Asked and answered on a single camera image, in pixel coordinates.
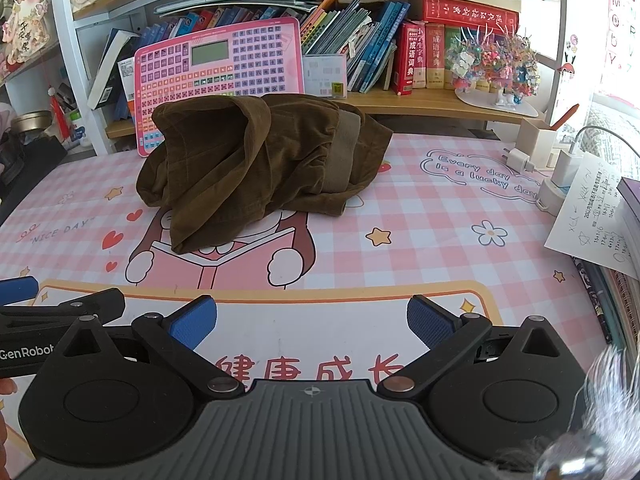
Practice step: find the white shelf post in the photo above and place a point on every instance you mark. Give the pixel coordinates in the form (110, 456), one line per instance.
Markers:
(77, 75)

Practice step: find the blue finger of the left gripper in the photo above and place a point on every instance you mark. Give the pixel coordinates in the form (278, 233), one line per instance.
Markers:
(15, 290)

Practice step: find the red thick dictionary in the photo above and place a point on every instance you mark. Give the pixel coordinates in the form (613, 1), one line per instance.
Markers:
(410, 65)

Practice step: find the brass bowl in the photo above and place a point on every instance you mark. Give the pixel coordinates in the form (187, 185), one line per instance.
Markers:
(31, 122)

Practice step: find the brown corduroy trousers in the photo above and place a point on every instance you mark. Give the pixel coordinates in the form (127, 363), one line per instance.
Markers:
(228, 161)

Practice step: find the white power adapter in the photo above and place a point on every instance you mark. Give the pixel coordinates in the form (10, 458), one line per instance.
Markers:
(566, 168)

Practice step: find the pink checked desk mat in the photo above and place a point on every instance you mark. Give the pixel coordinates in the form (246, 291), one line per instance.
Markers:
(307, 296)

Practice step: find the red book lying flat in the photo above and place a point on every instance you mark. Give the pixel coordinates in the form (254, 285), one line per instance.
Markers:
(464, 13)

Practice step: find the white pen holder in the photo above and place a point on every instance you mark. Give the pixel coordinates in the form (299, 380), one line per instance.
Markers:
(536, 139)

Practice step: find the small card box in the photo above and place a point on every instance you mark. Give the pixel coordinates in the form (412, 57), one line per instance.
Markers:
(325, 75)

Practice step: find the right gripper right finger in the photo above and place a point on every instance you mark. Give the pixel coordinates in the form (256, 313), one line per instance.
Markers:
(449, 339)

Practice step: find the colourful bead ornament tree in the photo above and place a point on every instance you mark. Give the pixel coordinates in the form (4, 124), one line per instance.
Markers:
(505, 62)

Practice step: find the pink learning keyboard toy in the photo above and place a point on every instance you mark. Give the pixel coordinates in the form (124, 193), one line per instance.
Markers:
(245, 59)

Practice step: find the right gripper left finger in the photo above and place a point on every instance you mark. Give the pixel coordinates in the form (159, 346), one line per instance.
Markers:
(172, 340)

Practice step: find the red tassel charm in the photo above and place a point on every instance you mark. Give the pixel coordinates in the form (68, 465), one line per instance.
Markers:
(58, 114)

